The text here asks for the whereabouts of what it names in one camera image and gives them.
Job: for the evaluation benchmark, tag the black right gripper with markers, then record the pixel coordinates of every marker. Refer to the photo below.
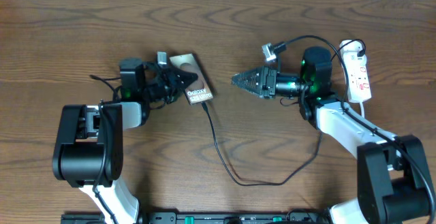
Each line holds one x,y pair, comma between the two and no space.
264,72

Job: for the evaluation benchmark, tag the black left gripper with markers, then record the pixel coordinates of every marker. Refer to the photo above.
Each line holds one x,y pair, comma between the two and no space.
173,79

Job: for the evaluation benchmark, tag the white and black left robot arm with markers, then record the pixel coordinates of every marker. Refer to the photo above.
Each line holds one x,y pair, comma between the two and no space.
88,152

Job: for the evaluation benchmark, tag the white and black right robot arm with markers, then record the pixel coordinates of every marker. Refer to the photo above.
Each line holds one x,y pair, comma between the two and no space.
393,178

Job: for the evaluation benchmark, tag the white power strip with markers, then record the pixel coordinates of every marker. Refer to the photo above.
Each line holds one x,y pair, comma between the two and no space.
355,60

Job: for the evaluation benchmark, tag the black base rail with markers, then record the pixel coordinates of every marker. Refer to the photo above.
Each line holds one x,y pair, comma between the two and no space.
167,217

